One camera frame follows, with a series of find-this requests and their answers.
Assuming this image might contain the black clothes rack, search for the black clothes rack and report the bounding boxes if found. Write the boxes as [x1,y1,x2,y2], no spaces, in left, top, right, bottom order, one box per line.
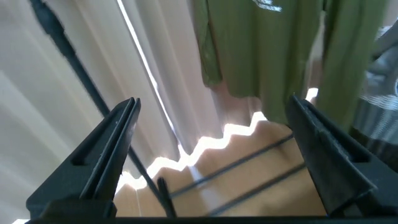
[29,0,398,218]

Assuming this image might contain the green printed shirt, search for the green printed shirt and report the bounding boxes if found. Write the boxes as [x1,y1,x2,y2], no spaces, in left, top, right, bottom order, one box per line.
[192,0,389,131]

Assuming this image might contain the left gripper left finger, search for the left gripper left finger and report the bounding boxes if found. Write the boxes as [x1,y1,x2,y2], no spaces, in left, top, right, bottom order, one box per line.
[26,97,142,219]

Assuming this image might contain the white laundry basket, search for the white laundry basket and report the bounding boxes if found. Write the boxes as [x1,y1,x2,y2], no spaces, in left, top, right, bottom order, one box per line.
[349,24,398,174]

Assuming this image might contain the beige curtain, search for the beige curtain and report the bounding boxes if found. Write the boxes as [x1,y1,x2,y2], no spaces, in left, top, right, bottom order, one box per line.
[0,0,398,220]

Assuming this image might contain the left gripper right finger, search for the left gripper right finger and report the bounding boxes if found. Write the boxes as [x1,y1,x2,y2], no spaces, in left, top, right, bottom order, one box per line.
[285,95,398,218]

